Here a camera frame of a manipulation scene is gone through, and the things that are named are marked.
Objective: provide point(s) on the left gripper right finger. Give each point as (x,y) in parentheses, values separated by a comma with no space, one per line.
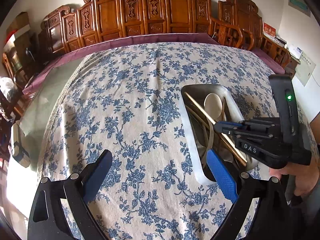
(239,188)

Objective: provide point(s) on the blue floral tablecloth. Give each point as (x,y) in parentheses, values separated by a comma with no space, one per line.
(126,100)

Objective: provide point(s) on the cardboard box stack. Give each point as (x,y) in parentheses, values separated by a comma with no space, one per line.
(18,31)

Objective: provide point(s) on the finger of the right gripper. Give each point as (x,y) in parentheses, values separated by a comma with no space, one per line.
(231,124)
(224,129)

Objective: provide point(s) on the red calendar card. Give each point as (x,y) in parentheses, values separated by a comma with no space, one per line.
(268,30)

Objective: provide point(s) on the person's right hand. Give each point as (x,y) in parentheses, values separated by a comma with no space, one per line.
(306,177)

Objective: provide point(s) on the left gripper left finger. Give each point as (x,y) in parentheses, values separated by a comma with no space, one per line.
(81,189)

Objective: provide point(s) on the purple chair cushion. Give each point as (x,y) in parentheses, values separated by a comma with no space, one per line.
(275,67)

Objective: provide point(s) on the carved wooden armchair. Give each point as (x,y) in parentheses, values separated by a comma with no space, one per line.
(244,14)

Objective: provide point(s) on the purple bench cushion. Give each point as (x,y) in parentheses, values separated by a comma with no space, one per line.
(117,43)

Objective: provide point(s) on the metal rectangular tray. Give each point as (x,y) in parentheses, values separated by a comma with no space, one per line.
(198,129)

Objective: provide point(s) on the green wall sign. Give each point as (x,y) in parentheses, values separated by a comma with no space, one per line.
(301,6)

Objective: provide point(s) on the white wall panel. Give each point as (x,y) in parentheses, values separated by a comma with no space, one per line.
(305,69)

